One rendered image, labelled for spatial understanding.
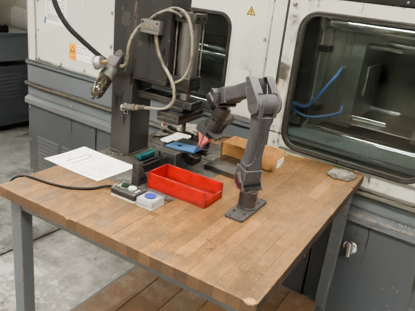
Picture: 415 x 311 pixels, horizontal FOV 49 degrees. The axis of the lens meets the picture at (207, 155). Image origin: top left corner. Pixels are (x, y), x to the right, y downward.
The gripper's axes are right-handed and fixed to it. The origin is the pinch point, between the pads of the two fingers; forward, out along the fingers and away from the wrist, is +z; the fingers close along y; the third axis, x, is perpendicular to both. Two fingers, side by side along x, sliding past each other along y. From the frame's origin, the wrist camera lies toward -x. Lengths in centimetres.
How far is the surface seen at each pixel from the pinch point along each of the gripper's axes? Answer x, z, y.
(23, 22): -300, 231, 439
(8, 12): -301, 237, 474
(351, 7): -56, -65, -5
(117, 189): 38.1, 11.7, 4.0
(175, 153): 7.6, 5.5, 4.4
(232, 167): -11.7, 4.7, -12.6
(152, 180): 24.7, 9.1, 0.1
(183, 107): 2.7, -9.7, 13.6
